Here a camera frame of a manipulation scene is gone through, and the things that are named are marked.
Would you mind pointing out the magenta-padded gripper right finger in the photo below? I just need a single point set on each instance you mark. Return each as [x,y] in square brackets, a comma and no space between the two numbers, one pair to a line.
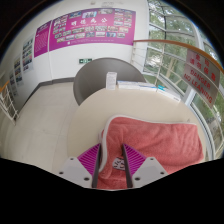
[150,170]

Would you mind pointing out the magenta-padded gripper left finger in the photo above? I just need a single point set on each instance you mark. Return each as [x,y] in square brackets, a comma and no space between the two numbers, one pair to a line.
[75,168]

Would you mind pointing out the pink towel with white edge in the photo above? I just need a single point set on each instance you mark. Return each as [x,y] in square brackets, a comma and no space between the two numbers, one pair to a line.
[160,143]

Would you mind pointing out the flat white and teal box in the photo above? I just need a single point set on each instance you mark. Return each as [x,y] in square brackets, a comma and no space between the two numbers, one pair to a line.
[168,93]

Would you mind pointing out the white stair railing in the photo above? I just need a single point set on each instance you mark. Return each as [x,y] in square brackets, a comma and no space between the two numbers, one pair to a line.
[7,104]

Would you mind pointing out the small upright white box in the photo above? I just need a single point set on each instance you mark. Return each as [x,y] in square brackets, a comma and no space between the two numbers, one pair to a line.
[111,81]

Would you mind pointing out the red-lettered metal warning sign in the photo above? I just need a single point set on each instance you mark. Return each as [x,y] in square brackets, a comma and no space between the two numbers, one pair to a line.
[200,78]

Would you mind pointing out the green exit sign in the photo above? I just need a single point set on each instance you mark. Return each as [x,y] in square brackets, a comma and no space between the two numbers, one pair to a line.
[85,61]

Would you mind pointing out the curved railing with orange handrail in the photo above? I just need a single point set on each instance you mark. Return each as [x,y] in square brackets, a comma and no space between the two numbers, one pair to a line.
[166,42]

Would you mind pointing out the white photo wall poster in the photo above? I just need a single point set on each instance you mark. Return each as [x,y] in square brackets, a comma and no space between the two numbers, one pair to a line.
[28,55]
[18,71]
[12,83]

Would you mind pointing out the narrow magenta wall poster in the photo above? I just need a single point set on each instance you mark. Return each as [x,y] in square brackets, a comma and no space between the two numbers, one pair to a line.
[42,39]

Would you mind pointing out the wide magenta photo wall poster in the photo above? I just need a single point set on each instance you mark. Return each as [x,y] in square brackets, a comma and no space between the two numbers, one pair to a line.
[93,28]

